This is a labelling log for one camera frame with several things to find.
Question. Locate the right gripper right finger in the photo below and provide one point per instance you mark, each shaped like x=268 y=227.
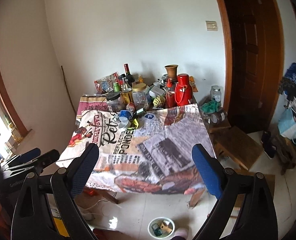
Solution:
x=221 y=183

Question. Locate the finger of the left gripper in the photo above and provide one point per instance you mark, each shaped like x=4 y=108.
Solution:
x=23 y=158
x=36 y=165

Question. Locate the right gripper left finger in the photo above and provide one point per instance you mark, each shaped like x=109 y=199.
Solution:
x=66 y=183

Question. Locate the blue white can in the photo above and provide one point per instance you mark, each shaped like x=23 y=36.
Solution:
x=125 y=117

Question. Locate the dark green small bottle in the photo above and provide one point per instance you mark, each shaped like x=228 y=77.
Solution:
x=140 y=112

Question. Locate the white trash bin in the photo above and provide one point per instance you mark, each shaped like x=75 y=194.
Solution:
x=161 y=228

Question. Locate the wooden table leg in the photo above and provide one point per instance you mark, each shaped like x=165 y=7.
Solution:
x=195 y=198

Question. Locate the wooden stool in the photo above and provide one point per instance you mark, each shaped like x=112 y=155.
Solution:
x=237 y=145

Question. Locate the pink right slipper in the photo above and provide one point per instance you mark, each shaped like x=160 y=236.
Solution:
x=180 y=234

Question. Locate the pink patterned bag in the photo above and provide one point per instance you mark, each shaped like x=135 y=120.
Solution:
x=91 y=103

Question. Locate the green crumpled bag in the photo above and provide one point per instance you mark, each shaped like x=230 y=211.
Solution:
x=210 y=107

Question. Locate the printed newspaper tablecloth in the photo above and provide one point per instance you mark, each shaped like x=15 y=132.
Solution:
x=141 y=159

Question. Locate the glass jar white lid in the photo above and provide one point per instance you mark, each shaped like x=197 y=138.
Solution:
x=215 y=93

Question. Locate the red thermos jug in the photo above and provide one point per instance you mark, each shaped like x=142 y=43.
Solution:
x=183 y=90

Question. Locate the red sauce squeeze bottle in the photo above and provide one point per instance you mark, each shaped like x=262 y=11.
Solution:
x=170 y=94

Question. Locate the black lid plastic jar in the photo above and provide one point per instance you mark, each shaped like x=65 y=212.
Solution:
x=115 y=102

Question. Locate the red snack packet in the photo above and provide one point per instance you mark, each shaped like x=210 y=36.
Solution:
x=106 y=84

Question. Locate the small red can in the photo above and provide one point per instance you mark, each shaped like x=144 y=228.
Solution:
x=130 y=107

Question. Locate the yellow textured ball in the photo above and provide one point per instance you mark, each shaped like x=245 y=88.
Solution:
x=159 y=102

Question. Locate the green cap bottle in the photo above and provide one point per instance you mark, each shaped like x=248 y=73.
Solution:
x=116 y=87

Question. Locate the clear glass oil bottle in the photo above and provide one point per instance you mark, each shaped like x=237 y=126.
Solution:
x=126 y=90

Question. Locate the gold lid plastic jar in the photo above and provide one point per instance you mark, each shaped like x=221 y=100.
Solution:
x=139 y=96

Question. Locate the dark wine bottle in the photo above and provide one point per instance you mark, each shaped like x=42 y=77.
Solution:
x=129 y=77

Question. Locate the brown clay vase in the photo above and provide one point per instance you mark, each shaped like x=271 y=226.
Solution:
x=172 y=72

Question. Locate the brown wooden door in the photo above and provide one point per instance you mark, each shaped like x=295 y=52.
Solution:
x=257 y=62

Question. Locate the wall light switch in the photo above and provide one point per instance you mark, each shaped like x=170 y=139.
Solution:
x=211 y=25

